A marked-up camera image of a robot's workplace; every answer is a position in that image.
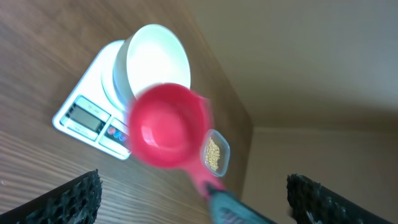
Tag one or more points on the white digital kitchen scale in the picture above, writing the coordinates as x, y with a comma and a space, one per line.
92, 112

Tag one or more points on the clear plastic container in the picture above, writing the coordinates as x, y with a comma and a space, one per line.
225, 152

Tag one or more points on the soybeans pile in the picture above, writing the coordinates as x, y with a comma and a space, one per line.
212, 155

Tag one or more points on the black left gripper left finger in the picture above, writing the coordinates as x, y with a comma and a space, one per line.
75, 202

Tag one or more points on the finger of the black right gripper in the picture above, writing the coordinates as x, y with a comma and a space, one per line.
225, 208

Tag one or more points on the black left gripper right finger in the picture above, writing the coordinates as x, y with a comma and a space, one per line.
311, 202

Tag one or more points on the pink measuring scoop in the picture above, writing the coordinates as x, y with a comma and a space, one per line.
168, 125

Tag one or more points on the white bowl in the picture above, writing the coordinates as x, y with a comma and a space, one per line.
152, 56

